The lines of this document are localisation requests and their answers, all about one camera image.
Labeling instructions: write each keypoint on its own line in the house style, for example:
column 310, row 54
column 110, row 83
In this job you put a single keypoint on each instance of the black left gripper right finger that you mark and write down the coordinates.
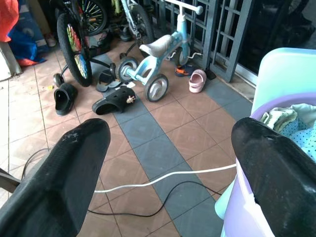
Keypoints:
column 276, row 168

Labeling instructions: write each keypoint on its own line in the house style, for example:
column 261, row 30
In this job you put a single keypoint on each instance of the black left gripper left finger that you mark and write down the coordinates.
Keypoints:
column 54, row 172

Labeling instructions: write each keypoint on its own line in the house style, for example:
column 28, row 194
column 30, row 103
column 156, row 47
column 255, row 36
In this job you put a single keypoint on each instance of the blue dotted cloth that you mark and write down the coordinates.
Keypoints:
column 301, row 138

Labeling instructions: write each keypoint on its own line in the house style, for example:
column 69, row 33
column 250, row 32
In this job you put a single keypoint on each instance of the grey chair leg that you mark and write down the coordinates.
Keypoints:
column 7, row 180

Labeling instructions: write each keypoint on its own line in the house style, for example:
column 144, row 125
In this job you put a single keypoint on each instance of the pale green cloth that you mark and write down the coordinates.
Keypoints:
column 284, row 116

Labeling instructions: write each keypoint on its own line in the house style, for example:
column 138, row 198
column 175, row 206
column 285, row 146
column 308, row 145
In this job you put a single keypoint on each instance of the purple laundry basket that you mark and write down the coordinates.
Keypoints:
column 247, row 212

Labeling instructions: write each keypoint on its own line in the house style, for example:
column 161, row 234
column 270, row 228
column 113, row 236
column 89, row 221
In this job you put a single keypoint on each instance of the black clog shoe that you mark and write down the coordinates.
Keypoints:
column 64, row 98

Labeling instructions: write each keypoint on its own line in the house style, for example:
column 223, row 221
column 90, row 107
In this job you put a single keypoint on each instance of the light blue plastic chair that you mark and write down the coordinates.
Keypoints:
column 284, row 74

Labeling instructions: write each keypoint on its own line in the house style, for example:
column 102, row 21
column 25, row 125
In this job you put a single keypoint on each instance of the black clog with charm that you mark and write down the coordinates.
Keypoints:
column 116, row 101

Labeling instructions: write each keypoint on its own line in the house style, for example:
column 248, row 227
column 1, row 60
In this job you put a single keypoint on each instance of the black flat sandal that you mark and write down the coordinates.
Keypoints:
column 106, row 81

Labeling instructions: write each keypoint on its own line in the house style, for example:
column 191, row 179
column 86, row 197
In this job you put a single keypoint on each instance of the pink kids clog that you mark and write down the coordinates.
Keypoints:
column 197, row 81

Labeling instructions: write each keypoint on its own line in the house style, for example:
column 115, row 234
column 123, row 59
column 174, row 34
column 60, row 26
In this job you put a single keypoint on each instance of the black kids bicycle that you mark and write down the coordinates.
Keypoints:
column 74, row 47

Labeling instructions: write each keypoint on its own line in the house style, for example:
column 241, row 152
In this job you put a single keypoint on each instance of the blue plastic bag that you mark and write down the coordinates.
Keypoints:
column 24, row 47

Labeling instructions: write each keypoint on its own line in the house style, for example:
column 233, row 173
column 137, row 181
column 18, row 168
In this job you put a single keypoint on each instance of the blue orange kids sandal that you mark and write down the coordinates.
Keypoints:
column 183, row 71

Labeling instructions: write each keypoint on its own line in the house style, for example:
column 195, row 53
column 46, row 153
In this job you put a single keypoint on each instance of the blue cardboard box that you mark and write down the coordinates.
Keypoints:
column 32, row 27

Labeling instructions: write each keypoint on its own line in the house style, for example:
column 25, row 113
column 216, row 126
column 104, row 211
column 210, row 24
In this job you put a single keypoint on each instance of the grey metal gate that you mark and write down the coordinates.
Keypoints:
column 217, row 29

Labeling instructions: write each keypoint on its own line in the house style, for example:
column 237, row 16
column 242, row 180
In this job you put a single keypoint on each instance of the light blue kids tricycle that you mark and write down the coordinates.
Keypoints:
column 158, row 59

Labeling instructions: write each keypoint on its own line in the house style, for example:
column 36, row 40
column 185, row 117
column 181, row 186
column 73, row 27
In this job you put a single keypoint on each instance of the orange red cloth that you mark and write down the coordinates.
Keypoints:
column 8, row 17

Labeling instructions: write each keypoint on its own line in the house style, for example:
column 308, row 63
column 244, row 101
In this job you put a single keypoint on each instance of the light blue bicycle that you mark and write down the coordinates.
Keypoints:
column 134, row 19

